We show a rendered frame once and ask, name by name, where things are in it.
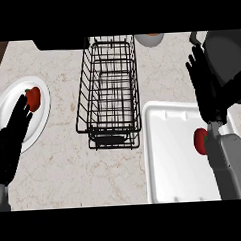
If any white plate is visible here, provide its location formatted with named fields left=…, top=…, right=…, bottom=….
left=0, top=74, right=54, bottom=156

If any red tomato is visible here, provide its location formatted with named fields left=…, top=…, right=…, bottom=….
left=192, top=127, right=209, bottom=157

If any white tray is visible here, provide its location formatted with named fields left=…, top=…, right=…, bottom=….
left=141, top=96, right=241, bottom=205

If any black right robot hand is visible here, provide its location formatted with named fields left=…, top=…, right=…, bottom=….
left=184, top=40, right=241, bottom=127

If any black tiered wire basket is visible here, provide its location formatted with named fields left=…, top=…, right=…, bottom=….
left=70, top=34, right=144, bottom=152

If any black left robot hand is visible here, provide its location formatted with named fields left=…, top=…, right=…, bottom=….
left=0, top=93, right=38, bottom=187

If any grey bowl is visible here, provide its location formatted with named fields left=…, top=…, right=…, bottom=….
left=134, top=33, right=166, bottom=49

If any black appliance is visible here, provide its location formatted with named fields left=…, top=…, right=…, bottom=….
left=32, top=37, right=90, bottom=53

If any red bell pepper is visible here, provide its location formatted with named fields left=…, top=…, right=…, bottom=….
left=24, top=86, right=42, bottom=112

